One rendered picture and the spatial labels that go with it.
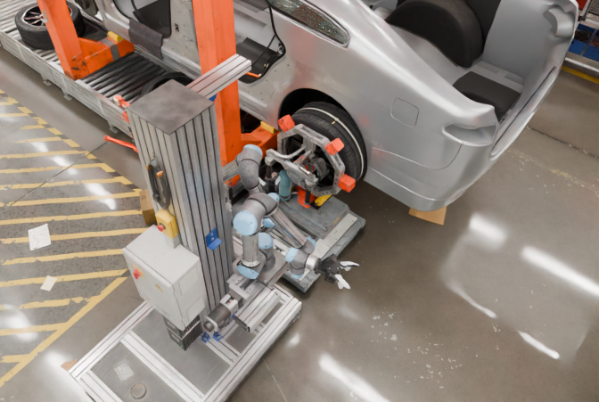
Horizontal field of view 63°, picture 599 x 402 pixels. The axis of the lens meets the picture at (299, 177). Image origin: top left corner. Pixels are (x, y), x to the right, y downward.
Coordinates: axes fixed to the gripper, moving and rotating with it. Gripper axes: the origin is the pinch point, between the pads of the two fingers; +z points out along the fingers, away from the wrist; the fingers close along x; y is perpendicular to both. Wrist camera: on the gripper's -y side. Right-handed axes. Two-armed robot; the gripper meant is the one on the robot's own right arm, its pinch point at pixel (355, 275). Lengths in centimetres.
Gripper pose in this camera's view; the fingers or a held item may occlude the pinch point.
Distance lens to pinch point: 241.6
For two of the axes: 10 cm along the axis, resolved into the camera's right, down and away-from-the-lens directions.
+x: -3.8, 5.7, -7.3
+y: -1.0, 7.6, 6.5
